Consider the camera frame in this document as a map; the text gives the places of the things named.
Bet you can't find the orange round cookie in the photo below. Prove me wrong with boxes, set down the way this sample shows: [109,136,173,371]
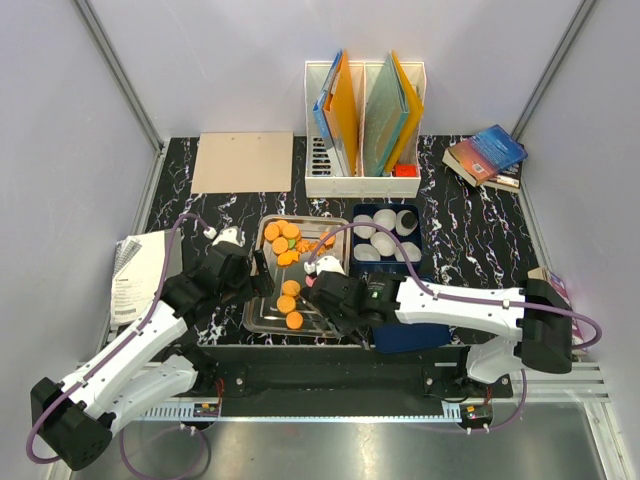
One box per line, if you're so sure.
[264,222,281,242]
[282,280,301,297]
[285,311,304,330]
[276,295,297,315]
[271,236,290,255]
[282,223,301,240]

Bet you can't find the blue tin lid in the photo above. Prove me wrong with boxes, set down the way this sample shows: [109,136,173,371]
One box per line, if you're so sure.
[371,323,452,354]

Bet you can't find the black sandwich cookie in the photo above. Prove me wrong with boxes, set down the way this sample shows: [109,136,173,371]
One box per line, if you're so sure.
[398,211,417,230]

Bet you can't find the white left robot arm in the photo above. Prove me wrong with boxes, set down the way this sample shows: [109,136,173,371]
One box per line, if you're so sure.
[26,241,274,471]

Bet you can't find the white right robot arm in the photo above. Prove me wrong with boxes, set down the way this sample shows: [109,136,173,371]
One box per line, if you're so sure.
[302,271,572,397]

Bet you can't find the orange star cookie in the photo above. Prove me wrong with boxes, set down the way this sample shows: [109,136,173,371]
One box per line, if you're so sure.
[277,250,300,268]

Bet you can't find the steel baking tray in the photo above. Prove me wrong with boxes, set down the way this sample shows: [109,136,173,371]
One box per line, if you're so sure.
[243,214,347,338]

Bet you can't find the white paper cup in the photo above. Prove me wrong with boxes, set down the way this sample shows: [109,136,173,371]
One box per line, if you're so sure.
[353,214,376,240]
[394,242,422,263]
[370,231,396,257]
[373,208,397,231]
[353,243,381,262]
[395,210,418,237]

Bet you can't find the blue cookie tin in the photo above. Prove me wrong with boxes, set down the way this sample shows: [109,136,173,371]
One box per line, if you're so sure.
[350,203,424,276]

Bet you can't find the white paper manual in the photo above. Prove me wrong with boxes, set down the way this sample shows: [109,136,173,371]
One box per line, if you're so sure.
[110,230,170,326]

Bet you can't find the tan clipboard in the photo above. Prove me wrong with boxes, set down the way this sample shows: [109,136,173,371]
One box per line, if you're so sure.
[191,132,294,194]

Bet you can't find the white file organizer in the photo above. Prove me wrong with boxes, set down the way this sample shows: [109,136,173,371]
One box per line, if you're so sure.
[303,60,429,200]

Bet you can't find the blue folder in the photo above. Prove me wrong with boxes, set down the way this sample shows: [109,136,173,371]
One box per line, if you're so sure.
[312,49,346,177]

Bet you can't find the red small box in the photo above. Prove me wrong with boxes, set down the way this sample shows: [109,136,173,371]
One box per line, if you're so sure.
[393,164,419,178]

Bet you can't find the yellow folder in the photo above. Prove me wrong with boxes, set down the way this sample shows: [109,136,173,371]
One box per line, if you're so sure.
[384,51,424,174]

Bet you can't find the orange folder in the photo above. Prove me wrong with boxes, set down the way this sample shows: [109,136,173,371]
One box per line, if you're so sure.
[321,49,359,176]

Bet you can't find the blue paperback book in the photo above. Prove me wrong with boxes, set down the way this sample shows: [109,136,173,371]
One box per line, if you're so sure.
[445,125,528,186]

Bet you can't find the teal folder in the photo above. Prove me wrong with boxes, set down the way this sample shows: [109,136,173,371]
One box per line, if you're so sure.
[363,52,402,177]

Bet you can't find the lower paperback book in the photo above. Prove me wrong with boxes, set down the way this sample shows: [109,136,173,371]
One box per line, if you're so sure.
[442,149,523,194]

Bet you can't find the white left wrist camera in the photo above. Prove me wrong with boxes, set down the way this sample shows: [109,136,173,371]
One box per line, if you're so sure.
[212,226,245,247]

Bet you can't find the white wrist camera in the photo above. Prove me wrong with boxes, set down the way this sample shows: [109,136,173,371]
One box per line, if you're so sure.
[212,226,245,247]
[304,255,345,276]

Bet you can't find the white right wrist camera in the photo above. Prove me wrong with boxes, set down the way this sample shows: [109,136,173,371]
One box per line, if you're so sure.
[304,255,345,276]

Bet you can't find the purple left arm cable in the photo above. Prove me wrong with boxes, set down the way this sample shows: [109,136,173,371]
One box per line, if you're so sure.
[25,213,219,479]

